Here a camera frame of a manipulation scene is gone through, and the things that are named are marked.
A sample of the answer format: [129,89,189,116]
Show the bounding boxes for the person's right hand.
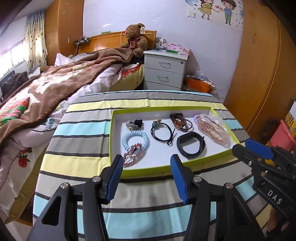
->
[265,205,290,233]

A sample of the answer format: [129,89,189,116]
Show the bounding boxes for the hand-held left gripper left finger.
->
[26,154,124,241]

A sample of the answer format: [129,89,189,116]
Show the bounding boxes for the patterned curtain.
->
[24,13,48,70]

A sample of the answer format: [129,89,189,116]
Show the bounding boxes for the wooden headboard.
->
[74,30,157,55]

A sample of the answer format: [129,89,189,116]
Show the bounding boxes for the clear pink hair claw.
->
[197,113,228,144]

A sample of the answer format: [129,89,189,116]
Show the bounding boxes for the large wooden wardrobe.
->
[223,0,296,135]

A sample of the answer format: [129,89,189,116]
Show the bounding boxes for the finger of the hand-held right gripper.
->
[232,144,296,186]
[245,138,296,168]

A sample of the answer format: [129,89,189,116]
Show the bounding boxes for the light blue spiral hair tie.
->
[122,130,150,152]

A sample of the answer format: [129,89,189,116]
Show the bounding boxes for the brown teddy bear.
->
[120,23,148,58]

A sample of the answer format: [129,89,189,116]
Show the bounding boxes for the pink floral box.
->
[166,42,192,55]

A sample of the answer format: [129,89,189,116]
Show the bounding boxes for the striped tablecloth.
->
[32,90,278,241]

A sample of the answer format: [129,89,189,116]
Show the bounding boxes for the pink rhinestone hair clip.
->
[122,144,143,167]

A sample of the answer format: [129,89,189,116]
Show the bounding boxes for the red green printed cloth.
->
[0,97,30,126]

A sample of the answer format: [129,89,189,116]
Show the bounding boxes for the cartoon wall sticker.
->
[185,0,244,28]

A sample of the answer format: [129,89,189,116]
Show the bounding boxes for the small bottles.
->
[155,38,168,50]

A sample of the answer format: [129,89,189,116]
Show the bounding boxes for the black hair tie teal bead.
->
[150,119,176,146]

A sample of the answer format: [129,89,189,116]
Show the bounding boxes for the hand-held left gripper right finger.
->
[170,154,266,241]

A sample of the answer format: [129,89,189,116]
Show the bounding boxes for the brown blanket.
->
[0,47,133,145]

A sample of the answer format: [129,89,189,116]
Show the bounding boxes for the purple spiral hair tie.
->
[193,113,212,124]

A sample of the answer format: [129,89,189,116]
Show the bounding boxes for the yellow-green shallow box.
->
[109,106,239,179]

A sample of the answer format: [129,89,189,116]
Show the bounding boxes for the grey bear hair clip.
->
[126,119,144,130]

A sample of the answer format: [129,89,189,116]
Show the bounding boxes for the white nightstand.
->
[143,49,188,91]

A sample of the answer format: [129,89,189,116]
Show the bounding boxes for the power strip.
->
[73,36,91,45]

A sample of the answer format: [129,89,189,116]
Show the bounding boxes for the red yellow pillow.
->
[111,64,144,91]

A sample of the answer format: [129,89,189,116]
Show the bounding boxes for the orange storage box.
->
[185,74,215,94]

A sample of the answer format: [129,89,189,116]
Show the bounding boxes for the black wristband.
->
[176,132,206,159]

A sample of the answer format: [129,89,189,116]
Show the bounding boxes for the narrow wooden wardrobe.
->
[44,0,85,66]

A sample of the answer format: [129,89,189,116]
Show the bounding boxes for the pink bucket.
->
[269,119,296,151]

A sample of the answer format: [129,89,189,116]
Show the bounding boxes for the brown beaded bracelet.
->
[169,113,193,132]

